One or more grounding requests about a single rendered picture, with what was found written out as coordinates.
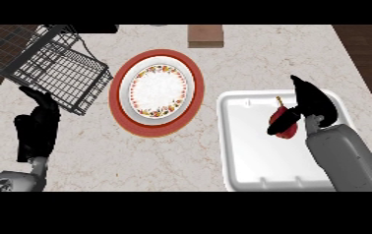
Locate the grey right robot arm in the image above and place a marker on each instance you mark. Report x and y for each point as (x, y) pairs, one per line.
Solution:
(338, 156)

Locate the red pear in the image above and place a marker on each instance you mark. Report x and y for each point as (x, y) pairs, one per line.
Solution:
(285, 126)

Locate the red round placemat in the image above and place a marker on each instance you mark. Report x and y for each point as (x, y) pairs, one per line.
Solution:
(155, 93)

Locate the black appliance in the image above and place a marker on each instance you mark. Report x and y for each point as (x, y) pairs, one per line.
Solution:
(94, 28)

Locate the white floral-rimmed plate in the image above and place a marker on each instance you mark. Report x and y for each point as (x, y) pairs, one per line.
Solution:
(156, 89)

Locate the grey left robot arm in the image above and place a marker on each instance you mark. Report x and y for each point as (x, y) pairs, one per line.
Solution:
(27, 177)

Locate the white tray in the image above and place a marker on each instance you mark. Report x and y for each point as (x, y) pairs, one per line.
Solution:
(263, 146)

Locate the brown wooden block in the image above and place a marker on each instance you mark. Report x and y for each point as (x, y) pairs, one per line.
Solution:
(205, 35)

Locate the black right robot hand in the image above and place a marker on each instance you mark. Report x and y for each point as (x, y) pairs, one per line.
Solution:
(314, 103)

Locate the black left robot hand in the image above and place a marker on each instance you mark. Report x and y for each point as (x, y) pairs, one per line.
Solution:
(37, 126)

